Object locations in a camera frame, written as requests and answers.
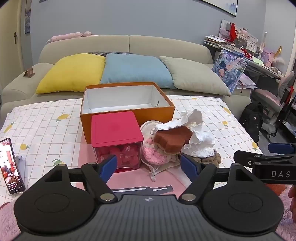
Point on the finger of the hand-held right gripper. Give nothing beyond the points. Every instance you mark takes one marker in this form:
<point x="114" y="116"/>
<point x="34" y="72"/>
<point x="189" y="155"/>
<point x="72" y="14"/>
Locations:
<point x="277" y="147"/>
<point x="247" y="158"/>

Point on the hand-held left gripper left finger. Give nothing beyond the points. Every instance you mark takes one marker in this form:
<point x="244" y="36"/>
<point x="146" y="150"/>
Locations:
<point x="108" y="166"/>

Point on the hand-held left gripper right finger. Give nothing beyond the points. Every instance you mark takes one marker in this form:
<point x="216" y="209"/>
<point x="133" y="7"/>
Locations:
<point x="187" y="166"/>

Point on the white terry mitt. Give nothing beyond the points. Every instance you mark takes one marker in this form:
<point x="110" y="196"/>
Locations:
<point x="159" y="168"/>

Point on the brown sponge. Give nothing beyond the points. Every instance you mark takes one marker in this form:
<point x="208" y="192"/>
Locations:
<point x="172" y="139"/>

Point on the orange cardboard box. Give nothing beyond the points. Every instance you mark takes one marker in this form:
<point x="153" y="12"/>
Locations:
<point x="120" y="102"/>

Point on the person's right hand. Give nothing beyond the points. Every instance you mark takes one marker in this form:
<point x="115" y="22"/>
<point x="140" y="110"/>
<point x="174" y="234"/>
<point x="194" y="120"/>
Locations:
<point x="292" y="204"/>

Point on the brown knitted coaster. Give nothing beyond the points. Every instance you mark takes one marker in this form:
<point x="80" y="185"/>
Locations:
<point x="211" y="158"/>

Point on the clear box with red lid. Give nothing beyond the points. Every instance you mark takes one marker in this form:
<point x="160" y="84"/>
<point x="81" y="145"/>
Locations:
<point x="115" y="139"/>

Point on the crumpled white paper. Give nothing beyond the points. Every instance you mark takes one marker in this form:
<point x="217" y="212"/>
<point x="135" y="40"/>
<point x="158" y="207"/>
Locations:
<point x="197" y="139"/>

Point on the pink crocheted pouch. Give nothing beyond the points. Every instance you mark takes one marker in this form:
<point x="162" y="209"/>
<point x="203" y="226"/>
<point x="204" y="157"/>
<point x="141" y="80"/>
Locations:
<point x="153" y="153"/>

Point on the black backpack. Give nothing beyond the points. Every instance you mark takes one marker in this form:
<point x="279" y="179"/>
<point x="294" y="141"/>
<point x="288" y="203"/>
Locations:
<point x="252" y="118"/>

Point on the pink office chair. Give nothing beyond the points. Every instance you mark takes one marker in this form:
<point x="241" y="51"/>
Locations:
<point x="272" y="92"/>

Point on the cluttered desk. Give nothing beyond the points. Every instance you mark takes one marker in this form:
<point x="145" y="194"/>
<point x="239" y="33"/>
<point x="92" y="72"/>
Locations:
<point x="259" y="67"/>

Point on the grey green pillow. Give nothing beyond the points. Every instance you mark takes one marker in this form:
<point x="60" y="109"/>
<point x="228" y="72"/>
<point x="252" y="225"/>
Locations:
<point x="196" y="76"/>

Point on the blue printed pillow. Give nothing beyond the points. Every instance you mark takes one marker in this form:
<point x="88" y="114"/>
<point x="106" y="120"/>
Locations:
<point x="227" y="67"/>

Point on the smartphone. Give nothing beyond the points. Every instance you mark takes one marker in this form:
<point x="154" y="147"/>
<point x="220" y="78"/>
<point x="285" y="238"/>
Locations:
<point x="9" y="166"/>

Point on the light blue pillow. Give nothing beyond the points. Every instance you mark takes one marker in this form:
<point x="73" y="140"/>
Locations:
<point x="136" y="69"/>

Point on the yellow pillow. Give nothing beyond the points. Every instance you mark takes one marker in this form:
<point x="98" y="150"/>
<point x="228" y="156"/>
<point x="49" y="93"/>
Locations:
<point x="69" y="71"/>

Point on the pile of desk clutter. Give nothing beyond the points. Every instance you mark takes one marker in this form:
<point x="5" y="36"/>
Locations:
<point x="245" y="41"/>

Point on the striped cushion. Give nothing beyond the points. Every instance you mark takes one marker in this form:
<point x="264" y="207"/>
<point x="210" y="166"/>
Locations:
<point x="111" y="53"/>

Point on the pink fluffy rug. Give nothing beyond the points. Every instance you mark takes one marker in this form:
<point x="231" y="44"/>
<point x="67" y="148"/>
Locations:
<point x="9" y="220"/>

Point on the beige sofa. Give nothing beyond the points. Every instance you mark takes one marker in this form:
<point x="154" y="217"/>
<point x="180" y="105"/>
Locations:
<point x="27" y="78"/>

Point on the small brown sign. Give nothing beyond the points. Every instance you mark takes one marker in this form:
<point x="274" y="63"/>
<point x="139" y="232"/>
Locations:
<point x="29" y="73"/>

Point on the pink bolster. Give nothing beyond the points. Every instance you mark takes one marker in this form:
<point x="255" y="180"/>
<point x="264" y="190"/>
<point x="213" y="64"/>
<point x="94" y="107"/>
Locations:
<point x="67" y="37"/>

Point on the framed wall picture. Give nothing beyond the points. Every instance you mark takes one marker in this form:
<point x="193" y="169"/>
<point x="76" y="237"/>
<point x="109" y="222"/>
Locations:
<point x="222" y="5"/>

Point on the wall poster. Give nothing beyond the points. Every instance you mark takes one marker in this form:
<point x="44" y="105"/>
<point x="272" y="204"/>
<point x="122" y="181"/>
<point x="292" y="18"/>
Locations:
<point x="27" y="16"/>

